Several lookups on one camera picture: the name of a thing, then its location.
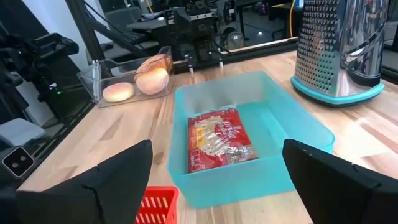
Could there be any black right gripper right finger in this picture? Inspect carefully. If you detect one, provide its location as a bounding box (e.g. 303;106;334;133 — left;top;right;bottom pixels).
282;138;398;224

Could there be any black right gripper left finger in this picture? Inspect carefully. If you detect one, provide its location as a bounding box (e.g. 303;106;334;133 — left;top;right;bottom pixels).
82;139;154;224

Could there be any pink sugared donut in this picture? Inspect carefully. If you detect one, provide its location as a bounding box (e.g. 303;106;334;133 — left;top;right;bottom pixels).
102;82;136;103

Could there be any red popcorn packet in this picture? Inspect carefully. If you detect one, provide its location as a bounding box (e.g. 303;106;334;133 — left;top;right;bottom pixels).
186;105;260;174

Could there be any purple sugared oval bun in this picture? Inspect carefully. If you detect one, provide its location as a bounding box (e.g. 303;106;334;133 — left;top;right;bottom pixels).
135;67;170;96

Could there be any long orange sugared bread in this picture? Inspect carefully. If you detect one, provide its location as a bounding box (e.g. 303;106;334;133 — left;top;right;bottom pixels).
135;54;172;80

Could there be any red plastic mesh basket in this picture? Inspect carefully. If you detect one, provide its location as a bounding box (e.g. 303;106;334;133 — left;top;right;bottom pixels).
134;185;180;224

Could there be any teal translucent plastic bin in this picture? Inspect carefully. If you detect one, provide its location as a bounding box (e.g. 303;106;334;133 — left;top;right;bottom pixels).
167;70;336;209

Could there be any clear plastic container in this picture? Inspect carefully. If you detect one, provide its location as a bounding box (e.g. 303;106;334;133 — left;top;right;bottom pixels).
76;45;174;109

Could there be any teal steel box grater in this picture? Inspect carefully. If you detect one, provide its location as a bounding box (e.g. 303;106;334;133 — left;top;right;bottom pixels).
290;0;390;108

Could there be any grey backpack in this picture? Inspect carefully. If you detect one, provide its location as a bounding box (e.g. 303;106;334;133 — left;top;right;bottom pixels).
223;29;246;51

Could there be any black table-level camera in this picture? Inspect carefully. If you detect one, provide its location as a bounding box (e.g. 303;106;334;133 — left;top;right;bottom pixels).
1;146;36;179

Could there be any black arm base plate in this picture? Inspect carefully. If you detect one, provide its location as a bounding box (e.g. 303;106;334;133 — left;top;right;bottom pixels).
172;49;225;75

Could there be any black aluminium table frame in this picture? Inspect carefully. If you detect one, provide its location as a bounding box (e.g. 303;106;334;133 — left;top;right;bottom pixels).
30;0;398;156

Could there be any yellow hanging cable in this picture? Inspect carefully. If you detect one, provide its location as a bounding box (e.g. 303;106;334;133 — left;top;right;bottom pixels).
287;0;296;39

